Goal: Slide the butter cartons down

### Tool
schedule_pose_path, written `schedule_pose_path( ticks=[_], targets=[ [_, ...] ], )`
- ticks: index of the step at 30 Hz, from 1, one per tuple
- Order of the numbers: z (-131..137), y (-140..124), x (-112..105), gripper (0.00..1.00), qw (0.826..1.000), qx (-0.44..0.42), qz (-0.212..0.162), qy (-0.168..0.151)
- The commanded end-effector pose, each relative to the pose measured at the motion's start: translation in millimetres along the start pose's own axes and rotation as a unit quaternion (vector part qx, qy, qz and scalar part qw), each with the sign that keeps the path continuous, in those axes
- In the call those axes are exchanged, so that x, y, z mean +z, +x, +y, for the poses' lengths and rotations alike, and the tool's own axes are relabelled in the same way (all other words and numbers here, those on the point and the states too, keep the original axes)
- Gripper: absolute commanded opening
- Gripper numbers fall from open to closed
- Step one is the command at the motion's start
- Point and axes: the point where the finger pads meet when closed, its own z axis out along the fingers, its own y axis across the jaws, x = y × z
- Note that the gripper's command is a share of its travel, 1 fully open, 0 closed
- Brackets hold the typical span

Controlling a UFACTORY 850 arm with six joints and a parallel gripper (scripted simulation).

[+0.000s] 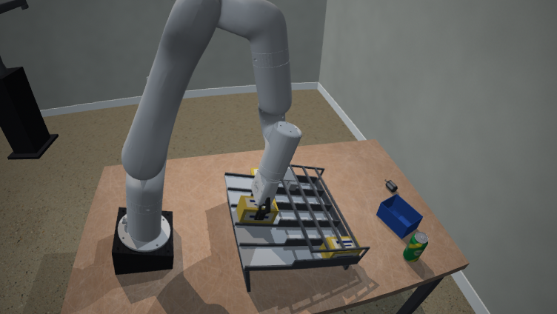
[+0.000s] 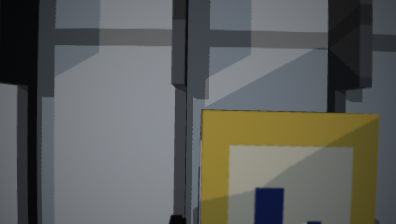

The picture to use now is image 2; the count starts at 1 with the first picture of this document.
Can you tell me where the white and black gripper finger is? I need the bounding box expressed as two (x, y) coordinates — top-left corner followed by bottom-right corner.
(169, 215), (186, 224)

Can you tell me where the yellow butter carton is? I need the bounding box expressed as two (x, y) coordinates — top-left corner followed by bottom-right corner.
(197, 109), (379, 224)

